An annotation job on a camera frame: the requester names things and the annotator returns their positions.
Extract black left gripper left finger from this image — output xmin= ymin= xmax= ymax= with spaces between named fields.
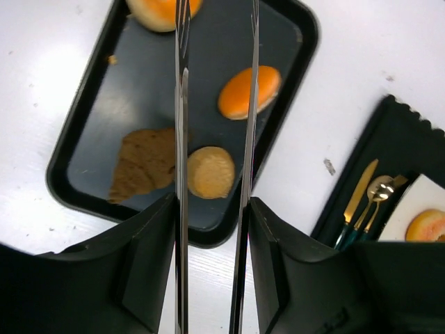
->
xmin=1 ymin=194 xmax=175 ymax=333

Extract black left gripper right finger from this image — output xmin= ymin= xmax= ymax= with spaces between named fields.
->
xmin=249 ymin=198 xmax=444 ymax=333

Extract glazed ring donut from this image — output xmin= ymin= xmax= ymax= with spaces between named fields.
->
xmin=124 ymin=0 xmax=203 ymax=33
xmin=405 ymin=209 xmax=444 ymax=242

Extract metal tongs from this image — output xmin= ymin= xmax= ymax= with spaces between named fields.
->
xmin=175 ymin=1 xmax=259 ymax=333

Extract dark brown bread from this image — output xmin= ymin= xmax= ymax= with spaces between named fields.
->
xmin=108 ymin=127 xmax=176 ymax=204

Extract orange glazed bread roll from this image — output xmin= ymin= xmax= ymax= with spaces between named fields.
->
xmin=218 ymin=65 xmax=282 ymax=120

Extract round yellow bun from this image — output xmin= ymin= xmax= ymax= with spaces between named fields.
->
xmin=187 ymin=146 xmax=235 ymax=200

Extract white square plate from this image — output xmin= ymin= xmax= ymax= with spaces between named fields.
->
xmin=378 ymin=175 xmax=444 ymax=241

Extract black placemat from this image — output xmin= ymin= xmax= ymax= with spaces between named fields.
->
xmin=311 ymin=95 xmax=444 ymax=246

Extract dark grey serving tray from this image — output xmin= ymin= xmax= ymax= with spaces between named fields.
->
xmin=45 ymin=0 xmax=320 ymax=250

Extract gold knife green handle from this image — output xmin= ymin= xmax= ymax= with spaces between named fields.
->
xmin=334 ymin=159 xmax=379 ymax=250

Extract gold spoon green handle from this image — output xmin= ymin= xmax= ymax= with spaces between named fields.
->
xmin=340 ymin=175 xmax=396 ymax=251

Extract gold fork green handle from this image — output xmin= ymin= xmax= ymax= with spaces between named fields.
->
xmin=357 ymin=175 xmax=410 ymax=241

